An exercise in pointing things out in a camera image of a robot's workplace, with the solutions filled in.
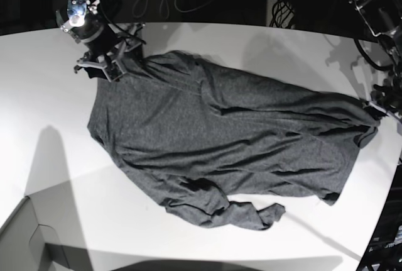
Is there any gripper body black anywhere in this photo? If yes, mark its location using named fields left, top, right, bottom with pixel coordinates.
left=371, top=79, right=401, bottom=117
left=73, top=22, right=146, bottom=75

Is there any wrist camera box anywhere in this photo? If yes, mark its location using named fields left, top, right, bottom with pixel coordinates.
left=104, top=62, right=126, bottom=82

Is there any black cable bundle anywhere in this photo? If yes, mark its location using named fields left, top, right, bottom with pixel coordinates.
left=270, top=0, right=296, bottom=29

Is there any dark grey t-shirt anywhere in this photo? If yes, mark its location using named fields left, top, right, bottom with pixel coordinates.
left=88, top=51, right=379, bottom=231

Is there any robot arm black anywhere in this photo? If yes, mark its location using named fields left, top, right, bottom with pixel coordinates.
left=348, top=0, right=401, bottom=121
left=55, top=0, right=145, bottom=82

